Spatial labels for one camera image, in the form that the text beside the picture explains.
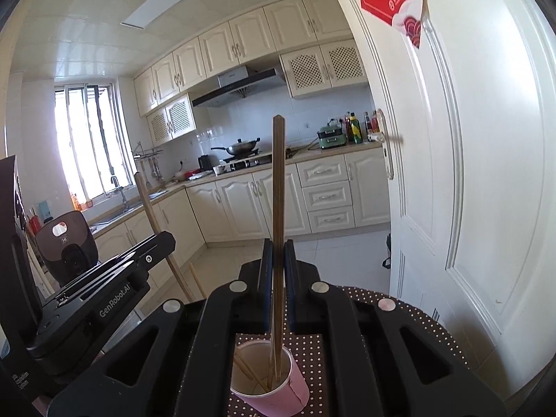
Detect metal sink faucet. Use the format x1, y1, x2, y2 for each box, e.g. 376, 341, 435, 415
110, 176, 130, 212

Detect white base kitchen cabinets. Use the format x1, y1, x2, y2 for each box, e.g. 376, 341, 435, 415
87, 145, 392, 288

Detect green countertop grill appliance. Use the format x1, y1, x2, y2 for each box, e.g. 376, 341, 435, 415
316, 124, 348, 149

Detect green bottle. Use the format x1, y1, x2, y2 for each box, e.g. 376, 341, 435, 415
349, 113, 364, 145

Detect wall utensil rack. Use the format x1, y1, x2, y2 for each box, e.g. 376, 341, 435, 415
131, 141, 166, 183

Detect ceiling light panel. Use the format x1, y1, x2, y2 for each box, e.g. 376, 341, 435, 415
120, 0, 194, 31

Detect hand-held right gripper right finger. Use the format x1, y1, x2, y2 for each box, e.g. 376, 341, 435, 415
284, 239, 508, 417

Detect steel kitchen sink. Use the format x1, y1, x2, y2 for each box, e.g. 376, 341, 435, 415
91, 207, 144, 227

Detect white wall cabinet row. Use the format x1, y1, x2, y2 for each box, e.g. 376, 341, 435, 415
133, 0, 354, 117

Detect silver door handle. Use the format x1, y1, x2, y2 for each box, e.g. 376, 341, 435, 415
367, 108, 405, 181

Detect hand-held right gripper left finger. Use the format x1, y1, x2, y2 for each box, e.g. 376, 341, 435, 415
48, 238, 279, 417

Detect white panel door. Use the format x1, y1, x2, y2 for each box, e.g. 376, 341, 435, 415
319, 0, 556, 402

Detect black air fryer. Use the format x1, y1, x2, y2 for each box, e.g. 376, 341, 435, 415
35, 211, 99, 286

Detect black appliance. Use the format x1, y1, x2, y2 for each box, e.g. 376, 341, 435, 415
0, 154, 44, 350

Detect black wok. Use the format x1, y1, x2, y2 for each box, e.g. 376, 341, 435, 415
211, 138, 262, 157

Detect white lattice door wall cabinet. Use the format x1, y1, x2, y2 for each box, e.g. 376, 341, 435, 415
280, 39, 370, 99
146, 93, 199, 148

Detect black gas stove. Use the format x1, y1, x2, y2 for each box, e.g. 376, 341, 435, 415
226, 148, 301, 171

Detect pink cylindrical cup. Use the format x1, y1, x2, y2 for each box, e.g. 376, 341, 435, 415
229, 340, 310, 417

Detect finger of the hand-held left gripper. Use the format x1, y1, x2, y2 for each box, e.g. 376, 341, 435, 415
56, 231, 177, 310

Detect beige kitchen countertop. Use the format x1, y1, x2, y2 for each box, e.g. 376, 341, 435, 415
87, 141, 385, 232

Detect wooden chopstick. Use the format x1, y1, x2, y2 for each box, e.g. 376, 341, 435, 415
133, 172, 265, 395
268, 114, 286, 394
188, 263, 268, 392

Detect kitchen window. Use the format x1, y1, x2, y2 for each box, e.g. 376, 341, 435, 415
54, 82, 136, 210

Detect black range hood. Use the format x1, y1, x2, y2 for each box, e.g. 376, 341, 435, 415
191, 65, 287, 109

